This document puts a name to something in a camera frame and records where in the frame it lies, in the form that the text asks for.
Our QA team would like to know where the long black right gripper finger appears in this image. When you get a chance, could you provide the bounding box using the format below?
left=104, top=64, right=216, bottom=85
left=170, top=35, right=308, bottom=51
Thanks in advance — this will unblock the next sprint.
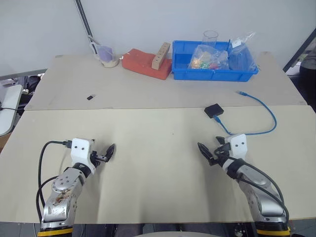
left=197, top=142, right=214, bottom=163

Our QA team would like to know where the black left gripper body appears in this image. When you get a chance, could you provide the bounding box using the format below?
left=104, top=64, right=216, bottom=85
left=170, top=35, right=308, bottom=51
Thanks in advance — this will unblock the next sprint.
left=89, top=150, right=110, bottom=167

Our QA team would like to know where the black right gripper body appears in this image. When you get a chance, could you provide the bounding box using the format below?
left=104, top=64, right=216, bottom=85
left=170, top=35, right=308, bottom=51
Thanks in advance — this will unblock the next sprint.
left=209, top=143, right=232, bottom=166

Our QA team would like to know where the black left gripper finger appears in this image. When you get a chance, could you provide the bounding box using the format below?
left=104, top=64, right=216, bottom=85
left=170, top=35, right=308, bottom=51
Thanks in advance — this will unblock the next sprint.
left=106, top=143, right=117, bottom=162

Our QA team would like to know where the small black box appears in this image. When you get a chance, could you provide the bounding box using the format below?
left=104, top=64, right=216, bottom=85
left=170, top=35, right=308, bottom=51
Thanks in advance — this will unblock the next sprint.
left=203, top=103, right=225, bottom=119

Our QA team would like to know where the blue plastic bin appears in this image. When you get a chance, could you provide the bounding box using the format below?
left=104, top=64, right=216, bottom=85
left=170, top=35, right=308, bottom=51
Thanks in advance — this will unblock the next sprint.
left=171, top=39, right=260, bottom=81

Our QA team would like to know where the bag of colourful small parts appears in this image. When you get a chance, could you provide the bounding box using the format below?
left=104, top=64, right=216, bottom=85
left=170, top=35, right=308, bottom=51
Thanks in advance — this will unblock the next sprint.
left=187, top=44, right=230, bottom=71

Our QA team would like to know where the clear bag with dark contents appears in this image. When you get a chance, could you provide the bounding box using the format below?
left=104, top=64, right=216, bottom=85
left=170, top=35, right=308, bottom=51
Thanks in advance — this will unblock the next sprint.
left=226, top=31, right=258, bottom=72

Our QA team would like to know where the orange-red sponge block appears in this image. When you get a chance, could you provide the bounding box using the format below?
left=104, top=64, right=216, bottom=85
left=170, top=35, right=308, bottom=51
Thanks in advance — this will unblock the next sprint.
left=121, top=48, right=173, bottom=80

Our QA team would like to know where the cup with purple cloth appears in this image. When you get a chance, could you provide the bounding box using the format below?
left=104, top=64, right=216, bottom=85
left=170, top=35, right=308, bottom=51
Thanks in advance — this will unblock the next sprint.
left=94, top=43, right=119, bottom=68

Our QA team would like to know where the clear plastic cup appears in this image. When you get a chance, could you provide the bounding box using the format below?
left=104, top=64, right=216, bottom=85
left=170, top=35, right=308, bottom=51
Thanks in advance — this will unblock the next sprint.
left=202, top=30, right=219, bottom=48

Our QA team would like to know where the wooden block with holes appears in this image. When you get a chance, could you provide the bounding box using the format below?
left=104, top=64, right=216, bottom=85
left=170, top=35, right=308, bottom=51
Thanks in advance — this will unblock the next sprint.
left=151, top=41, right=171, bottom=71

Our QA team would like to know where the white side table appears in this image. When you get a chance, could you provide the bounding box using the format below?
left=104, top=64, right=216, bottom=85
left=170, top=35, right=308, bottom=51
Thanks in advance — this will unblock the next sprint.
left=0, top=83, right=23, bottom=136

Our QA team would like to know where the person in dark clothes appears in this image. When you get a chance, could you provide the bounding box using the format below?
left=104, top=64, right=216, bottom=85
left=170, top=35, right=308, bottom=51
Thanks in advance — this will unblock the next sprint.
left=298, top=46, right=316, bottom=112

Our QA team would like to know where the grey metal bar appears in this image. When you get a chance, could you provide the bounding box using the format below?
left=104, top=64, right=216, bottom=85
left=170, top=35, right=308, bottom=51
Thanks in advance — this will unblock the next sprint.
left=0, top=68, right=48, bottom=81

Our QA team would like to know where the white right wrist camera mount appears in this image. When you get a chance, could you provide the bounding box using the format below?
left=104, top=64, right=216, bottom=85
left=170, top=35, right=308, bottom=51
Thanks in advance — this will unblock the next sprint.
left=225, top=133, right=248, bottom=160

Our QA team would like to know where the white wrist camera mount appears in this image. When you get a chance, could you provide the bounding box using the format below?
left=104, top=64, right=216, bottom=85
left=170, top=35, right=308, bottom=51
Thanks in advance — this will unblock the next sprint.
left=70, top=138, right=96, bottom=174
left=225, top=133, right=248, bottom=160

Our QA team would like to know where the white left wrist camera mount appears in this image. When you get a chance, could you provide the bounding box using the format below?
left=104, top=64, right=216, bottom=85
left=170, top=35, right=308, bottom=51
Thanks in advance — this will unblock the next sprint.
left=70, top=138, right=96, bottom=174

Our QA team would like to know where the blue cable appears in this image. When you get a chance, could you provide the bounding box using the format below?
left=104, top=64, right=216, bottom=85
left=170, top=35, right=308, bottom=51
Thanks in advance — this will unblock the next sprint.
left=213, top=90, right=277, bottom=136

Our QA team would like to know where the dark window frame bar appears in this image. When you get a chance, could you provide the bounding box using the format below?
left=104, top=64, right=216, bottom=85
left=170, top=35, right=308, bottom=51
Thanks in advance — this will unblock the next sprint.
left=283, top=31, right=316, bottom=73

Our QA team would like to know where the black slanted metal rail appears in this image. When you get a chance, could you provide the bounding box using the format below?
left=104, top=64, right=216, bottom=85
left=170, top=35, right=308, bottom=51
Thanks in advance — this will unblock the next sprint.
left=75, top=0, right=96, bottom=54

